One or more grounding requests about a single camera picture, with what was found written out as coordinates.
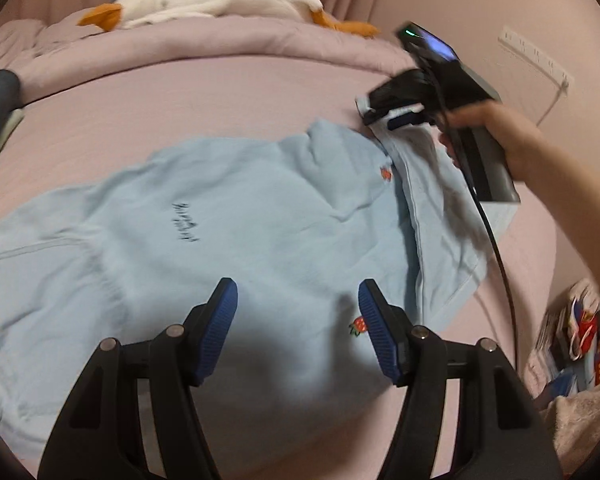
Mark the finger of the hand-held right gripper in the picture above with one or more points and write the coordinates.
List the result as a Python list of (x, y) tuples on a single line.
[(406, 121), (397, 92)]

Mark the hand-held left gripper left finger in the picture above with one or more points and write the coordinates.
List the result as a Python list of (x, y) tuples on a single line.
[(217, 332)]

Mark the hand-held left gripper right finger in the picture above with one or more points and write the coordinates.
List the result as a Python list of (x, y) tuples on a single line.
[(379, 332)]

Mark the light blue pants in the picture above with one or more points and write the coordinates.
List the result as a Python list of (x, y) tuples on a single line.
[(240, 220)]

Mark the person's right forearm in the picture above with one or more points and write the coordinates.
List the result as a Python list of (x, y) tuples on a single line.
[(572, 202)]

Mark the person's right hand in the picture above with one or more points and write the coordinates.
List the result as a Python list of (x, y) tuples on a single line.
[(515, 135)]

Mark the pile of colourful packets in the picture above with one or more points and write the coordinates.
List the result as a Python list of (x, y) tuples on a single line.
[(580, 335)]

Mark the pink quilt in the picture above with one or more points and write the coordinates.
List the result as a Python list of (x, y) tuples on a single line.
[(190, 42)]

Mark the beige towel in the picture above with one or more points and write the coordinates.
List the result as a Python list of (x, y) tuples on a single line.
[(587, 425)]

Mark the white wall power strip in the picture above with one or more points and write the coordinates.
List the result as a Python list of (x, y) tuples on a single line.
[(535, 54)]

